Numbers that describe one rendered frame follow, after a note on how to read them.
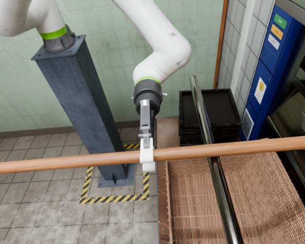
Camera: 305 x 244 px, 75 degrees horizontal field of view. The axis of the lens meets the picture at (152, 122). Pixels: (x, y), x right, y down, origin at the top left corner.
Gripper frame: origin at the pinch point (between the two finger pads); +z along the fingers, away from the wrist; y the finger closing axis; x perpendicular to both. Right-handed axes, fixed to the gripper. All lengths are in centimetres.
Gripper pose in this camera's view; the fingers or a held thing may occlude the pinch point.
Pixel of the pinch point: (147, 154)
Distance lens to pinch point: 49.9
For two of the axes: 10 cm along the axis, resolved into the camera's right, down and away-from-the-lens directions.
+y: 1.2, 6.9, 7.1
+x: -9.9, 0.9, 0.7
